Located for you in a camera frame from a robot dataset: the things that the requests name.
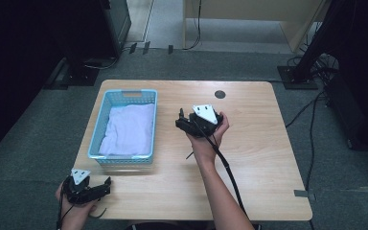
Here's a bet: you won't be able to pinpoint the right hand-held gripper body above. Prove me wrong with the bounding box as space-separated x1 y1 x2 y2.
188 103 224 138

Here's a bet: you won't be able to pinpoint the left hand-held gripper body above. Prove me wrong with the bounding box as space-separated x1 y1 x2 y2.
60 168 94 205

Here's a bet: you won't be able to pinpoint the light blue plastic basket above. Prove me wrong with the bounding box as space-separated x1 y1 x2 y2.
87 88 158 167

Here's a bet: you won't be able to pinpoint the lavender cloth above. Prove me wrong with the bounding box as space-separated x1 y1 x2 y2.
98 102 156 157

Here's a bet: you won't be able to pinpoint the person's left hand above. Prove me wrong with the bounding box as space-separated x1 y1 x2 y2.
55 183 99 222

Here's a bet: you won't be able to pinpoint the person's right hand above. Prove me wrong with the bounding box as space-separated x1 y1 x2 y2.
185 110 231 165

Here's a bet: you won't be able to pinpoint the black flat stand base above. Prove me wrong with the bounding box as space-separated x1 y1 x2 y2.
43 57 101 91

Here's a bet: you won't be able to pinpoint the dark cabinet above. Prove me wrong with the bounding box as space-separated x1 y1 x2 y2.
99 0 132 59

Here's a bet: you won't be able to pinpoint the grey tape piece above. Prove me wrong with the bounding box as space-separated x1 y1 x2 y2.
293 189 316 202

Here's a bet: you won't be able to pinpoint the light wooden cabinet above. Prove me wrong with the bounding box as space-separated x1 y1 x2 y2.
181 0 329 54

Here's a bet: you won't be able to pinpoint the black stand pole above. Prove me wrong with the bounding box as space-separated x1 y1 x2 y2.
291 0 344 81

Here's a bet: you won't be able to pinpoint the black curtain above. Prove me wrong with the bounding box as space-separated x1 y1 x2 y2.
0 0 104 166

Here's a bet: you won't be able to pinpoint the black equipment case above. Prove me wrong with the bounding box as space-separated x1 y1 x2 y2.
325 71 368 156

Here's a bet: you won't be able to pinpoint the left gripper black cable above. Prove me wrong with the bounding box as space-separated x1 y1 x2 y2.
56 191 108 230

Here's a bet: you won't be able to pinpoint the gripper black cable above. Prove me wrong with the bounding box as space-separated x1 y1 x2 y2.
56 191 108 230
185 119 263 230

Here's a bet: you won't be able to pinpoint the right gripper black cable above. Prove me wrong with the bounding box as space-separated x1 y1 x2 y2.
185 119 263 230

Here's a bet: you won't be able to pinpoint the black hanging cable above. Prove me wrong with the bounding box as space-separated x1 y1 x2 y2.
182 0 203 51

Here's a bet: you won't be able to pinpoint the black stand base plate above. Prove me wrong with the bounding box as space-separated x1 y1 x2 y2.
276 64 319 91

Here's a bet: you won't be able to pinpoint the black floor cable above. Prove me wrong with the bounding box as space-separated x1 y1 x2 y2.
305 95 321 193
285 90 328 129

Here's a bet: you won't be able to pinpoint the tangled black cables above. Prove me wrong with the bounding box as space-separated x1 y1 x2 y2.
287 52 341 84

